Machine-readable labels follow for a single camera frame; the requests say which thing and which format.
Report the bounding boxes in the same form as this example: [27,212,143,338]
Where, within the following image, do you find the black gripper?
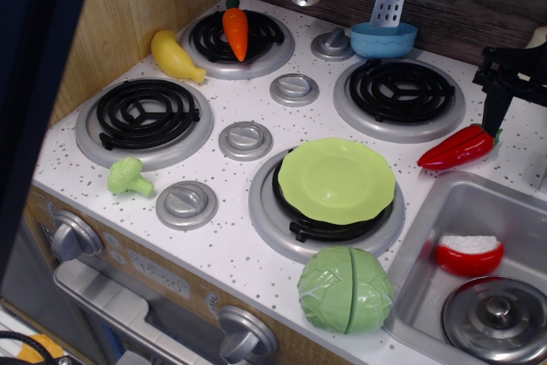
[473,45,546,137]

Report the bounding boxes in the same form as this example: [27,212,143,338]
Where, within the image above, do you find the orange toy carrot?
[222,0,249,62]

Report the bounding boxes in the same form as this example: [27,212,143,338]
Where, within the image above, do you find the light green plastic plate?
[278,138,396,225]

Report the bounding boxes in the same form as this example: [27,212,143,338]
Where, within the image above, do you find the red toy chili pepper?
[417,124,502,171]

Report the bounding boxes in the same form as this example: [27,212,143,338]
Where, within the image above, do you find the cream toy faucet base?
[526,26,547,49]

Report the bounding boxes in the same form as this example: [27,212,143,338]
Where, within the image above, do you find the silver toy sink basin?
[385,172,546,364]

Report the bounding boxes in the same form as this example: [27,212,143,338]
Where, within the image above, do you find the back right black burner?
[332,59,466,144]

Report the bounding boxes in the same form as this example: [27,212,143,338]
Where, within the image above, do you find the black burner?
[75,78,214,171]
[332,59,466,144]
[248,150,404,263]
[180,10,295,80]

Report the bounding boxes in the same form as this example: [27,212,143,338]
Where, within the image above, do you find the blue plastic bowl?
[350,22,418,59]

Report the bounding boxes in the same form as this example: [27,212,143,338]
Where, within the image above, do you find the silver slotted spatula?
[369,0,405,29]

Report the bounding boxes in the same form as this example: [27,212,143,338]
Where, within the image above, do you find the red bowl of rice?
[434,236,504,277]

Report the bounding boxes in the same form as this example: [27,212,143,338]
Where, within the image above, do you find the silver stove knob top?
[310,27,354,62]

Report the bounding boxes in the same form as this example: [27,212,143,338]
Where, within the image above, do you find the silver stove knob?
[310,27,354,62]
[269,74,320,107]
[218,121,274,162]
[156,180,219,231]

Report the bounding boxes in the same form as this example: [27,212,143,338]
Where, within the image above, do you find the silver stove knob upper middle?
[269,74,320,107]

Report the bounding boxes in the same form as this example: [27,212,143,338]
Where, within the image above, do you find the stainless steel pot lid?
[441,276,546,364]

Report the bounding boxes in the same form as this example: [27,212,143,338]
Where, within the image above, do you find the back left black burner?
[180,10,295,80]

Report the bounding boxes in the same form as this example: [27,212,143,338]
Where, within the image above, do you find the green toy cabbage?
[297,246,394,334]

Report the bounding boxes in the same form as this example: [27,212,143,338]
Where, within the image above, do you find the front right black burner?
[248,150,404,263]

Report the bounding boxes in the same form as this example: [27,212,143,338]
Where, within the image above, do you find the silver stove knob lower middle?
[218,121,274,162]

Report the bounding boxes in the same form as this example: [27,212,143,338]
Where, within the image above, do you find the silver stove knob bottom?
[156,180,219,231]

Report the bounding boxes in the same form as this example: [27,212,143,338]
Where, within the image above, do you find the front left black burner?
[75,78,214,171]

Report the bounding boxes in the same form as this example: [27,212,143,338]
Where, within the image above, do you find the yellow toy squash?
[151,30,206,84]

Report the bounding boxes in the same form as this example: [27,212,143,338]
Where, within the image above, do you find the right silver oven dial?
[218,305,278,364]

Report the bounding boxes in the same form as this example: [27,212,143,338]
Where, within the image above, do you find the silver oven dial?
[218,305,278,364]
[51,210,104,262]

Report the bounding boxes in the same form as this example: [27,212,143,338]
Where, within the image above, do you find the oven clock display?
[127,250,191,300]

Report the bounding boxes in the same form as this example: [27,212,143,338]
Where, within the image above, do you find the green toy broccoli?
[107,157,154,197]

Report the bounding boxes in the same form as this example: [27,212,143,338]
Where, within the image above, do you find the left silver oven dial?
[51,210,104,262]

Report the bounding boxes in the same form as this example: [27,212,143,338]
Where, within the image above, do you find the silver oven door handle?
[53,260,209,364]

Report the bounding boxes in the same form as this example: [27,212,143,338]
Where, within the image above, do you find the yellow object with cable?
[1,331,74,365]

